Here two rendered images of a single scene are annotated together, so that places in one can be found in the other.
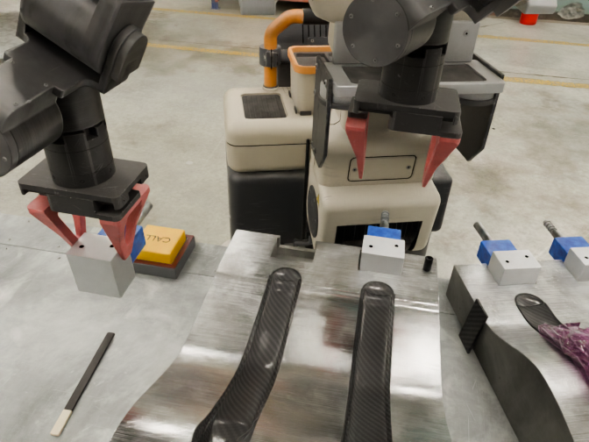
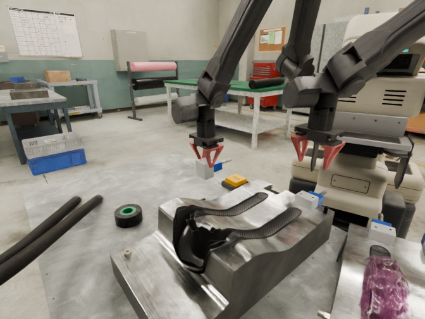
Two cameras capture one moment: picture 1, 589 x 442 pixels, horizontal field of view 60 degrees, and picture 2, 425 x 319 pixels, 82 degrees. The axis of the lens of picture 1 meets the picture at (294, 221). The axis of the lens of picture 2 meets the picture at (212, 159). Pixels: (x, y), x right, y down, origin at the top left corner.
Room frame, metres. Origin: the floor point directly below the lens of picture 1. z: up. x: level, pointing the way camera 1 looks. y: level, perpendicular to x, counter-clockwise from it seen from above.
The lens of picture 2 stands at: (-0.12, -0.29, 1.26)
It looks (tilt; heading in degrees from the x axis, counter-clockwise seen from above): 22 degrees down; 41
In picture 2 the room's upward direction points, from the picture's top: straight up
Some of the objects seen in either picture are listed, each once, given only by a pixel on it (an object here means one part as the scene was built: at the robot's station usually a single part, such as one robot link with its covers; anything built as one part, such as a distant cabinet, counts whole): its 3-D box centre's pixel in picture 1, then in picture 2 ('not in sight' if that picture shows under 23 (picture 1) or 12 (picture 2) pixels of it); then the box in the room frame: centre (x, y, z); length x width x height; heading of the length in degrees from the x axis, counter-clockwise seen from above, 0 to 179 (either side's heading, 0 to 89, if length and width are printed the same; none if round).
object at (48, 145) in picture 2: not in sight; (53, 144); (0.80, 3.16, 0.28); 0.61 x 0.41 x 0.15; 170
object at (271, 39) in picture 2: not in sight; (271, 39); (6.38, 3.22, 1.80); 0.90 x 0.03 x 0.60; 80
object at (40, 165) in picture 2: not in sight; (56, 157); (0.80, 3.16, 0.11); 0.61 x 0.41 x 0.22; 170
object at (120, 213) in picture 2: not in sight; (128, 215); (0.19, 0.32, 0.82); 0.08 x 0.08 x 0.04
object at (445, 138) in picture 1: (418, 145); (323, 150); (0.49, -0.13, 1.05); 0.07 x 0.07 x 0.09; 80
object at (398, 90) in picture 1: (410, 76); (320, 121); (0.49, -0.11, 1.12); 0.10 x 0.07 x 0.07; 80
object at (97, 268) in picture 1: (123, 238); (215, 164); (0.46, 0.19, 0.93); 0.13 x 0.05 x 0.05; 169
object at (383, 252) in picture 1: (382, 239); (314, 198); (0.53, -0.12, 0.89); 0.13 x 0.05 x 0.05; 170
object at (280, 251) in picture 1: (294, 260); (273, 194); (0.51, 0.00, 0.87); 0.05 x 0.05 x 0.04; 80
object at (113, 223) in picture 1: (107, 218); (209, 152); (0.42, 0.19, 0.99); 0.07 x 0.07 x 0.09; 79
